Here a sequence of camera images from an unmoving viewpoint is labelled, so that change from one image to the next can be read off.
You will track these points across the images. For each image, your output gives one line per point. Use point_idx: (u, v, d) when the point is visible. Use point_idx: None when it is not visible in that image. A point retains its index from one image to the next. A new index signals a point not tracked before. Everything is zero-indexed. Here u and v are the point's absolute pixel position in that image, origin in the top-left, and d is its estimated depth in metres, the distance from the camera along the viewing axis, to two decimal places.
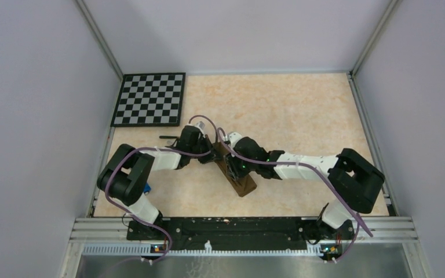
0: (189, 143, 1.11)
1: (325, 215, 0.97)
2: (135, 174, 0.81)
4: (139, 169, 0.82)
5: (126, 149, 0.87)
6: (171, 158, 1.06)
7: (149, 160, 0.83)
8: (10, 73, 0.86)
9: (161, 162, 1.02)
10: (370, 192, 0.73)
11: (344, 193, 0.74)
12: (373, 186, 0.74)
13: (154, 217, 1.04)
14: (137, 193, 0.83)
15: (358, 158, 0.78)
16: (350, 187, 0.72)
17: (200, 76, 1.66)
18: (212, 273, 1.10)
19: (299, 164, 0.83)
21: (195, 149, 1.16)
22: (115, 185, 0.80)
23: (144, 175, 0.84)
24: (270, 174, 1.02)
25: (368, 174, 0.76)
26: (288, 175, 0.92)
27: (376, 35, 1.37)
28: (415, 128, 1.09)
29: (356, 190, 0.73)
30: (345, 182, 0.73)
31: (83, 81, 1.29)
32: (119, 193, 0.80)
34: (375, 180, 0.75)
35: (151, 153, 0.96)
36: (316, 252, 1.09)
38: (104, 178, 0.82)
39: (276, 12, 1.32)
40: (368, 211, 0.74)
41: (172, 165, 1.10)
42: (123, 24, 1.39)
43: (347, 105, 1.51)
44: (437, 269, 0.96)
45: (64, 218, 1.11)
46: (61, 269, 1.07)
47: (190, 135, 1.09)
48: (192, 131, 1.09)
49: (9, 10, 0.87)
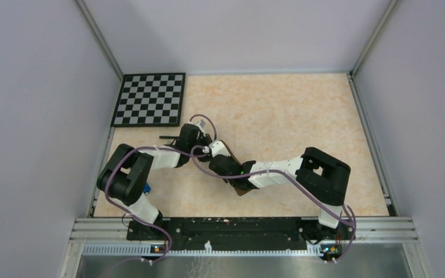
0: (188, 141, 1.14)
1: (322, 217, 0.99)
2: (134, 174, 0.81)
4: (138, 169, 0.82)
5: (126, 148, 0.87)
6: (171, 157, 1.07)
7: (148, 160, 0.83)
8: (9, 73, 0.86)
9: (160, 162, 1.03)
10: (339, 185, 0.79)
11: (314, 191, 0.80)
12: (340, 178, 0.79)
13: (154, 217, 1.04)
14: (136, 192, 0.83)
15: (320, 156, 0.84)
16: (317, 183, 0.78)
17: (200, 76, 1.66)
18: (212, 273, 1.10)
19: (270, 171, 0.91)
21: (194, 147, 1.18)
22: (115, 185, 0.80)
23: (143, 175, 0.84)
24: (247, 186, 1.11)
25: (334, 167, 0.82)
26: (263, 183, 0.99)
27: (376, 35, 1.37)
28: (415, 128, 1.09)
29: (324, 186, 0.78)
30: (312, 180, 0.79)
31: (83, 81, 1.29)
32: (118, 193, 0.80)
34: (342, 172, 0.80)
35: (150, 152, 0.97)
36: (316, 252, 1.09)
38: (104, 178, 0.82)
39: (275, 12, 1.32)
40: (342, 202, 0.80)
41: (171, 165, 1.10)
42: (123, 24, 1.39)
43: (347, 105, 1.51)
44: (438, 270, 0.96)
45: (64, 218, 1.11)
46: (61, 269, 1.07)
47: (190, 133, 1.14)
48: (190, 130, 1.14)
49: (9, 10, 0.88)
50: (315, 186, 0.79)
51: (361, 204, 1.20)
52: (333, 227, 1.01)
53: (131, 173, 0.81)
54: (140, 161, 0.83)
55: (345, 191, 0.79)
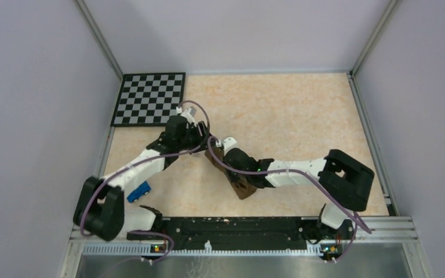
0: (177, 135, 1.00)
1: (325, 217, 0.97)
2: (108, 209, 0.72)
4: (110, 204, 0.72)
5: (95, 182, 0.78)
6: (154, 165, 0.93)
7: (115, 194, 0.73)
8: (10, 73, 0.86)
9: (140, 178, 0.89)
10: (363, 190, 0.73)
11: (336, 194, 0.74)
12: (364, 184, 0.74)
13: (149, 225, 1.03)
14: (116, 226, 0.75)
15: (346, 158, 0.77)
16: (341, 187, 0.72)
17: (200, 76, 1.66)
18: (212, 273, 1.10)
19: (290, 170, 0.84)
21: (184, 141, 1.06)
22: (90, 223, 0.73)
23: (119, 209, 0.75)
24: (263, 184, 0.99)
25: (358, 172, 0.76)
26: (280, 182, 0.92)
27: (376, 35, 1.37)
28: (415, 128, 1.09)
29: (348, 190, 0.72)
30: (336, 183, 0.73)
31: (83, 80, 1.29)
32: (96, 230, 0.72)
34: (365, 178, 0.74)
35: (126, 173, 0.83)
36: (316, 252, 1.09)
38: (79, 217, 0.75)
39: (276, 12, 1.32)
40: (363, 209, 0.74)
41: (157, 169, 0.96)
42: (123, 24, 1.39)
43: (347, 105, 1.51)
44: (437, 269, 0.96)
45: (64, 218, 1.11)
46: (61, 269, 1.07)
47: (176, 127, 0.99)
48: (177, 123, 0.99)
49: (9, 10, 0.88)
50: (339, 190, 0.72)
51: None
52: (336, 227, 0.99)
53: (103, 209, 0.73)
54: (111, 194, 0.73)
55: (367, 198, 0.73)
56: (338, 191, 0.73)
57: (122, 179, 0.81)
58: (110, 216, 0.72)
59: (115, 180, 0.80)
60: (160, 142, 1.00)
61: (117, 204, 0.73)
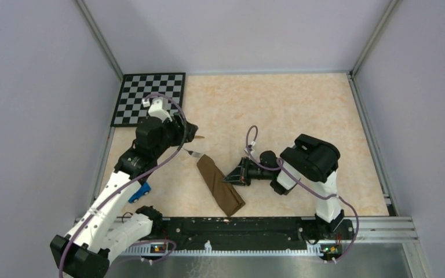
0: (151, 143, 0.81)
1: (318, 210, 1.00)
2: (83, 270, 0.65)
4: (83, 267, 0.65)
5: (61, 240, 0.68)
6: (127, 192, 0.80)
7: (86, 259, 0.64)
8: (9, 74, 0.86)
9: (112, 214, 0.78)
10: (316, 157, 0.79)
11: (295, 164, 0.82)
12: (320, 153, 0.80)
13: (146, 227, 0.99)
14: (101, 273, 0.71)
15: (306, 138, 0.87)
16: (291, 155, 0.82)
17: (200, 76, 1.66)
18: (212, 273, 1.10)
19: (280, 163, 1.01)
21: (161, 146, 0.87)
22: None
23: (94, 264, 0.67)
24: (281, 190, 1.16)
25: (317, 146, 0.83)
26: (288, 183, 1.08)
27: (376, 35, 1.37)
28: (415, 128, 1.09)
29: (297, 157, 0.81)
30: (287, 153, 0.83)
31: (83, 81, 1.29)
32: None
34: (322, 149, 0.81)
35: (92, 223, 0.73)
36: (316, 252, 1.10)
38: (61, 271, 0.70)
39: (275, 12, 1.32)
40: (321, 175, 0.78)
41: (136, 189, 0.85)
42: (123, 24, 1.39)
43: (347, 105, 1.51)
44: (437, 270, 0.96)
45: (64, 218, 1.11)
46: None
47: (148, 136, 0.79)
48: (146, 132, 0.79)
49: (10, 10, 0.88)
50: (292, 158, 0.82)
51: (361, 203, 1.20)
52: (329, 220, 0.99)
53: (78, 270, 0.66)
54: (79, 259, 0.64)
55: (323, 163, 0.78)
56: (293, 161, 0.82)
57: (88, 232, 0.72)
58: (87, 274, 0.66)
59: (80, 236, 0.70)
60: (132, 154, 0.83)
61: (90, 263, 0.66)
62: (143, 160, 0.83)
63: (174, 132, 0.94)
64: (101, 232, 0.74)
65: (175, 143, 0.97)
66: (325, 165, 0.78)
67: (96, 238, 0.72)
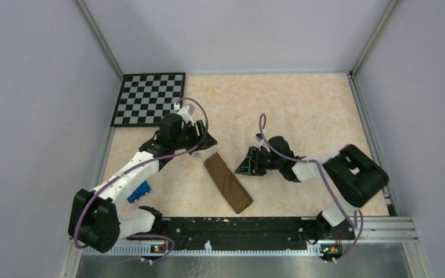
0: (171, 134, 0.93)
1: (325, 210, 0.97)
2: (101, 224, 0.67)
4: (101, 222, 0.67)
5: (86, 194, 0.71)
6: (148, 168, 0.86)
7: (109, 210, 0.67)
8: (9, 75, 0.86)
9: (134, 183, 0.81)
10: (364, 184, 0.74)
11: (338, 183, 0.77)
12: (371, 180, 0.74)
13: (149, 225, 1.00)
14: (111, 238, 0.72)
15: (359, 156, 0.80)
16: (340, 174, 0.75)
17: (200, 76, 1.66)
18: (212, 273, 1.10)
19: (309, 160, 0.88)
21: (179, 141, 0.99)
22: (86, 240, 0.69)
23: (112, 222, 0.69)
24: (291, 176, 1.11)
25: (368, 170, 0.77)
26: (304, 175, 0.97)
27: (376, 35, 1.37)
28: (415, 128, 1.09)
29: (347, 179, 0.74)
30: (337, 169, 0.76)
31: (83, 81, 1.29)
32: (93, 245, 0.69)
34: (372, 175, 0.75)
35: (117, 185, 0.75)
36: (316, 252, 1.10)
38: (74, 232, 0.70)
39: (275, 12, 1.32)
40: (361, 203, 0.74)
41: (153, 170, 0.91)
42: (123, 24, 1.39)
43: (347, 105, 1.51)
44: (437, 270, 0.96)
45: (64, 218, 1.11)
46: (61, 269, 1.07)
47: (171, 126, 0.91)
48: (171, 121, 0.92)
49: (10, 10, 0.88)
50: (340, 176, 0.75)
51: None
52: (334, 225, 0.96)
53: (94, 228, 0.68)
54: (101, 212, 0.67)
55: (369, 193, 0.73)
56: (339, 179, 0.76)
57: (113, 190, 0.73)
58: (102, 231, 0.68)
59: (106, 191, 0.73)
60: (154, 142, 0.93)
61: (109, 218, 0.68)
62: (163, 147, 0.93)
63: (192, 136, 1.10)
64: (121, 196, 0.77)
65: (188, 147, 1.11)
66: (370, 195, 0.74)
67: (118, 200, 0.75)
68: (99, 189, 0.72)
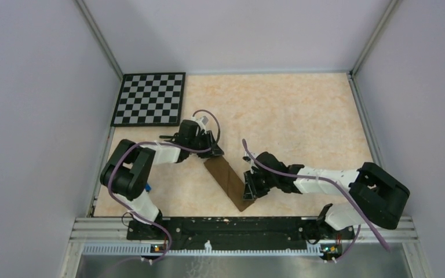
0: (188, 136, 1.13)
1: (331, 217, 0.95)
2: (141, 163, 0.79)
4: (141, 164, 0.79)
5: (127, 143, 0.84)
6: (172, 152, 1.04)
7: (150, 154, 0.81)
8: (9, 74, 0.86)
9: (161, 156, 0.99)
10: (395, 207, 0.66)
11: (365, 209, 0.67)
12: (397, 202, 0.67)
13: (154, 215, 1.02)
14: (139, 189, 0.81)
15: (382, 174, 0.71)
16: (373, 202, 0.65)
17: (200, 76, 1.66)
18: (212, 273, 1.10)
19: (320, 178, 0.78)
21: (194, 144, 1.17)
22: (118, 179, 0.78)
23: (146, 168, 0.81)
24: (291, 189, 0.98)
25: (391, 189, 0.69)
26: (308, 189, 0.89)
27: (376, 35, 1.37)
28: (415, 128, 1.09)
29: (379, 205, 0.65)
30: (368, 197, 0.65)
31: (83, 81, 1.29)
32: (121, 188, 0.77)
34: (399, 196, 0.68)
35: (152, 147, 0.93)
36: (316, 252, 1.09)
38: (106, 173, 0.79)
39: (276, 12, 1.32)
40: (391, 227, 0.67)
41: (172, 159, 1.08)
42: (123, 24, 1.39)
43: (346, 105, 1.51)
44: (438, 269, 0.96)
45: (64, 218, 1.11)
46: (61, 269, 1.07)
47: (189, 129, 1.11)
48: (190, 125, 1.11)
49: (10, 10, 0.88)
50: (369, 204, 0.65)
51: None
52: (338, 229, 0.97)
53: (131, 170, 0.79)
54: (143, 154, 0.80)
55: (399, 216, 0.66)
56: (368, 205, 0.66)
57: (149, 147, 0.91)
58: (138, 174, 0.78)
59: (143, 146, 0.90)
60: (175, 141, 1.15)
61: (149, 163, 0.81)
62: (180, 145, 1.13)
63: (205, 143, 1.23)
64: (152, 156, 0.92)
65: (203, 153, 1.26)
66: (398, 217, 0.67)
67: None
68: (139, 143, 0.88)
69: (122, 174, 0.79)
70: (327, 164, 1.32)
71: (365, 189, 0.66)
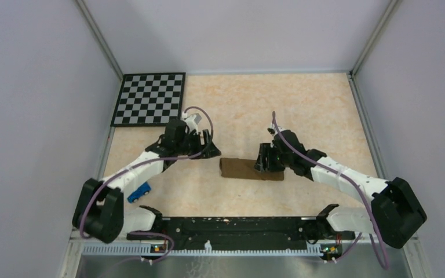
0: (175, 138, 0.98)
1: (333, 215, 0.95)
2: (108, 211, 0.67)
4: (108, 214, 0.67)
5: (94, 184, 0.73)
6: (154, 167, 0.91)
7: (116, 201, 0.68)
8: (10, 75, 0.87)
9: (139, 179, 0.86)
10: (409, 231, 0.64)
11: (381, 223, 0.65)
12: (415, 225, 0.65)
13: (150, 222, 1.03)
14: (117, 230, 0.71)
15: (409, 192, 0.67)
16: (391, 219, 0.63)
17: (200, 75, 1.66)
18: (212, 273, 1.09)
19: (342, 175, 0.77)
21: (182, 146, 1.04)
22: (90, 226, 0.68)
23: (117, 214, 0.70)
24: (303, 172, 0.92)
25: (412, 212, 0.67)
26: (323, 180, 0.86)
27: (376, 35, 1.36)
28: (415, 128, 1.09)
29: (396, 223, 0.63)
30: (389, 213, 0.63)
31: (83, 81, 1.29)
32: (95, 233, 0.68)
34: (418, 222, 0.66)
35: (124, 176, 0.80)
36: (316, 252, 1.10)
38: (78, 219, 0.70)
39: (275, 11, 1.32)
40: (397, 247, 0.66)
41: (157, 171, 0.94)
42: (123, 24, 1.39)
43: (347, 105, 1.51)
44: (438, 270, 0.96)
45: (64, 218, 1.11)
46: (62, 269, 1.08)
47: (175, 130, 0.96)
48: (177, 125, 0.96)
49: (10, 10, 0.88)
50: (387, 218, 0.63)
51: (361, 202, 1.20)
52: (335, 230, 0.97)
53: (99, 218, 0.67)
54: (109, 200, 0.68)
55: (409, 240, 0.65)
56: (385, 220, 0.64)
57: (121, 181, 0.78)
58: (111, 219, 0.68)
59: (113, 182, 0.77)
60: (160, 145, 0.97)
61: (117, 208, 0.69)
62: (168, 150, 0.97)
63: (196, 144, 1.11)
64: (130, 185, 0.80)
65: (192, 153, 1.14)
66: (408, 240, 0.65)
67: (126, 189, 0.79)
68: (108, 179, 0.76)
69: (96, 218, 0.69)
70: None
71: (388, 200, 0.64)
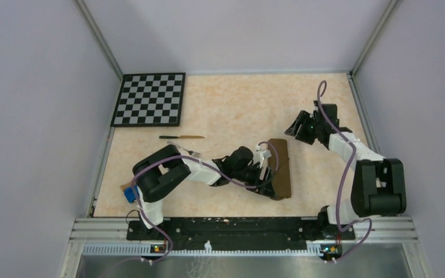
0: (236, 165, 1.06)
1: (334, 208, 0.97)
2: (170, 176, 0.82)
4: (168, 179, 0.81)
5: (173, 151, 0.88)
6: (211, 175, 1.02)
7: (183, 174, 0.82)
8: (9, 76, 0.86)
9: (197, 175, 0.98)
10: (378, 201, 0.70)
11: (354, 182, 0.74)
12: (386, 202, 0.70)
13: (158, 220, 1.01)
14: (162, 196, 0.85)
15: (397, 177, 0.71)
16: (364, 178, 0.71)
17: (200, 76, 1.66)
18: (212, 273, 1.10)
19: (349, 143, 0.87)
21: (239, 173, 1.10)
22: (145, 179, 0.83)
23: (174, 183, 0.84)
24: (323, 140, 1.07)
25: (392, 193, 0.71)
26: (335, 147, 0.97)
27: (376, 35, 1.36)
28: (415, 128, 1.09)
29: (365, 186, 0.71)
30: (363, 173, 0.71)
31: (83, 81, 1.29)
32: (144, 187, 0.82)
34: (391, 200, 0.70)
35: (193, 165, 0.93)
36: (316, 252, 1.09)
38: (140, 167, 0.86)
39: (276, 11, 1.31)
40: (360, 213, 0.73)
41: (209, 179, 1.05)
42: (123, 24, 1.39)
43: (346, 105, 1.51)
44: (437, 270, 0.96)
45: (64, 218, 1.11)
46: (61, 270, 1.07)
47: (239, 160, 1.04)
48: (243, 156, 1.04)
49: (10, 10, 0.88)
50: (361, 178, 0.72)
51: None
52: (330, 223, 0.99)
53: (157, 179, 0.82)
54: (177, 171, 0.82)
55: (374, 211, 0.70)
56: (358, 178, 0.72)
57: (192, 164, 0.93)
58: (168, 185, 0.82)
59: (189, 161, 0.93)
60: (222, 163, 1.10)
61: (178, 179, 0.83)
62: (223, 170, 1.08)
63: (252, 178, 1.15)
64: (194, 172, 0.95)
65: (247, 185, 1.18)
66: (374, 212, 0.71)
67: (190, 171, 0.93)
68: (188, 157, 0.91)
69: (150, 176, 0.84)
70: (328, 164, 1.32)
71: (369, 165, 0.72)
